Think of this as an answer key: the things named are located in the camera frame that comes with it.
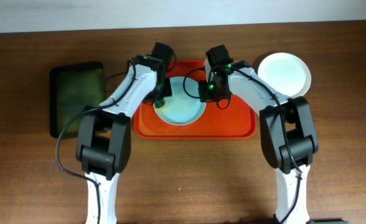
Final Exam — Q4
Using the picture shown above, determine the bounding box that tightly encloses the yellow green sponge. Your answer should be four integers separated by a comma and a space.
153, 99, 168, 110

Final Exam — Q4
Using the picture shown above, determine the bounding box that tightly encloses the light blue plate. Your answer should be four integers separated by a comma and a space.
153, 77, 206, 126

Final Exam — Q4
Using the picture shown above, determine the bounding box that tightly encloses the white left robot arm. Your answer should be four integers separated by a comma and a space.
76, 42, 177, 223

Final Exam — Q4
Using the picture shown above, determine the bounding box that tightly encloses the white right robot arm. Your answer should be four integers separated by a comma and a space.
199, 45, 319, 224

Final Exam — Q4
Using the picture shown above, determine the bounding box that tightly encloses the red plastic tray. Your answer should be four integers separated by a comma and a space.
134, 60, 256, 139

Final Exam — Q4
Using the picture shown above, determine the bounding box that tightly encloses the dark green tray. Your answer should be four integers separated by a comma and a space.
49, 61, 106, 138

